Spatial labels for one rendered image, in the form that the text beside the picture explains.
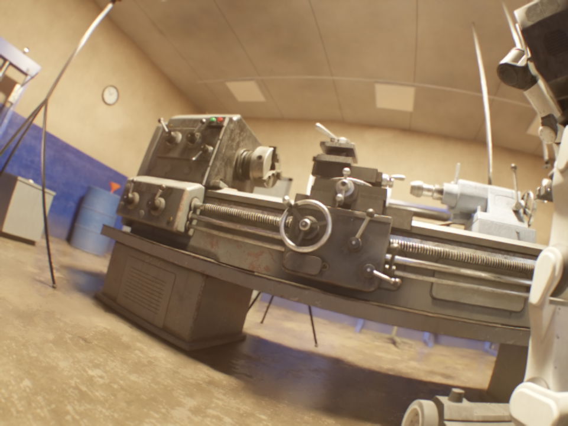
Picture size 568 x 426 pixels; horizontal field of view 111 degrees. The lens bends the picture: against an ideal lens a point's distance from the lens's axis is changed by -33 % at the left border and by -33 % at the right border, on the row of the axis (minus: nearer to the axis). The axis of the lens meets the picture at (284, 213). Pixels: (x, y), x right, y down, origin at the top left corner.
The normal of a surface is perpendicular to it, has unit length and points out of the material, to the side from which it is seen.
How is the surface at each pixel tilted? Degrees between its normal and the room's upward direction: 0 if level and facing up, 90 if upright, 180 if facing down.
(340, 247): 90
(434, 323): 90
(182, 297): 90
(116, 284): 90
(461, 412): 45
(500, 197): 76
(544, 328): 107
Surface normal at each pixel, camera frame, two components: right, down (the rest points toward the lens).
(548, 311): -0.22, 0.04
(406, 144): -0.31, -0.29
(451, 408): 0.07, -0.85
